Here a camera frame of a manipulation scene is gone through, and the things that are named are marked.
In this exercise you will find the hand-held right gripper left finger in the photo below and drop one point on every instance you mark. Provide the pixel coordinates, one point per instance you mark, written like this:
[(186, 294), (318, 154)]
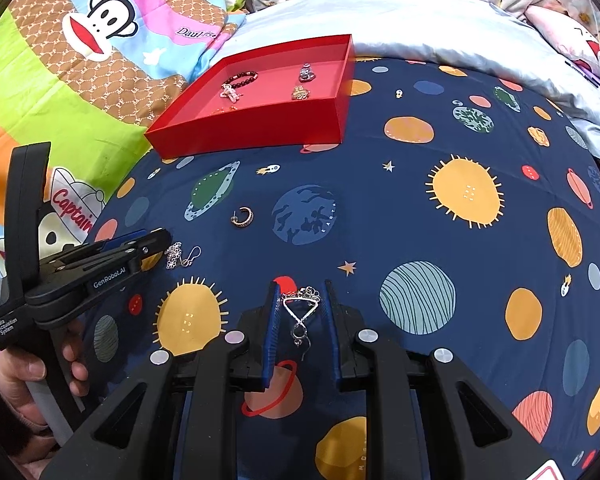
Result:
[(270, 335)]

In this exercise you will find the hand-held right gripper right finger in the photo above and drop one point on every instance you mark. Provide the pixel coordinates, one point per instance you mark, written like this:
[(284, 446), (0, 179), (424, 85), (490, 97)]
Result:
[(332, 335)]

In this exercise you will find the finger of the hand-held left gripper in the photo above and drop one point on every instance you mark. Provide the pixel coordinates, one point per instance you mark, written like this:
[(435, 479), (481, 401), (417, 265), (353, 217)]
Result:
[(125, 241), (105, 277)]

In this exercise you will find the silver twisted drop earring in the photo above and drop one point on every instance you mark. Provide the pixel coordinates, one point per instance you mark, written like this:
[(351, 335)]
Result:
[(307, 291)]

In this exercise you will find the silver filigree earring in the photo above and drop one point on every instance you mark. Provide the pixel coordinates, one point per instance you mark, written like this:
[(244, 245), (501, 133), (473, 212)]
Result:
[(174, 256)]

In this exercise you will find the red cardboard box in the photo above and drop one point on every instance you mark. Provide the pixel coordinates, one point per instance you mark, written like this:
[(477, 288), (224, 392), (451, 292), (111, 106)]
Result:
[(260, 125)]

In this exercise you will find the gold wrist watch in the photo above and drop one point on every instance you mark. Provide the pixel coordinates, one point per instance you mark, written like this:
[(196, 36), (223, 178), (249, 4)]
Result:
[(300, 93)]

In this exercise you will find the silver wrist watch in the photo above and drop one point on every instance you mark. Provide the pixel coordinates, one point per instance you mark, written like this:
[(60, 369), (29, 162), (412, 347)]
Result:
[(307, 73)]

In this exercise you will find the person's left hand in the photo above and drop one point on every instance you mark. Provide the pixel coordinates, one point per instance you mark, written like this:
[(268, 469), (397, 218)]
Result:
[(17, 375)]

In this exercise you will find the small studded hoop earring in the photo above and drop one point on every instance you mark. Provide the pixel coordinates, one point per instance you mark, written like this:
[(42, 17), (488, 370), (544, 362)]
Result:
[(249, 219)]

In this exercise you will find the cartoon monkey blanket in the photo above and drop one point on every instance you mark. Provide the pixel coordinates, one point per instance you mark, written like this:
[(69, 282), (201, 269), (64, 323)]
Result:
[(80, 90)]

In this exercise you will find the light blue satin blanket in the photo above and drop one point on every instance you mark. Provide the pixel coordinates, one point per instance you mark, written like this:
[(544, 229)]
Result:
[(430, 25)]

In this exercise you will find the pink cartoon pillow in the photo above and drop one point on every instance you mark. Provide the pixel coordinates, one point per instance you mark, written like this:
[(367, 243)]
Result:
[(565, 35)]

